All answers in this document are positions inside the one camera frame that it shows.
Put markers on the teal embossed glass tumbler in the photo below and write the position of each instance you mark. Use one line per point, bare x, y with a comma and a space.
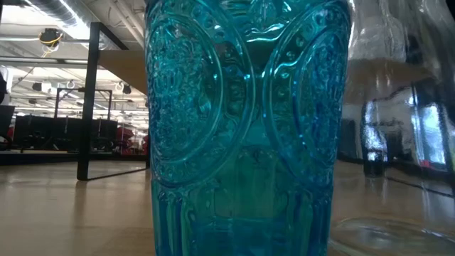
245, 142

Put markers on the red seats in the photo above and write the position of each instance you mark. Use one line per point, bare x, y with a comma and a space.
125, 137

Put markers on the black office partition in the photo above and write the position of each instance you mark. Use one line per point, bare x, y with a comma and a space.
64, 133

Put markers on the clear smooth glass vase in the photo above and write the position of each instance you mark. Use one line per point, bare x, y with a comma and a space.
384, 35

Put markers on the black ceiling-mounted device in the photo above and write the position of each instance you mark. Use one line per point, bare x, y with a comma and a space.
49, 36

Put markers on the black office chair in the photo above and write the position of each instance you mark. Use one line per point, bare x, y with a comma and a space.
5, 121

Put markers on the black aluminium table frame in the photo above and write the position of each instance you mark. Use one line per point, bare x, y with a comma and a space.
42, 158

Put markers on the silver ceiling duct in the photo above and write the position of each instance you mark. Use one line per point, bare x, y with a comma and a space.
53, 9

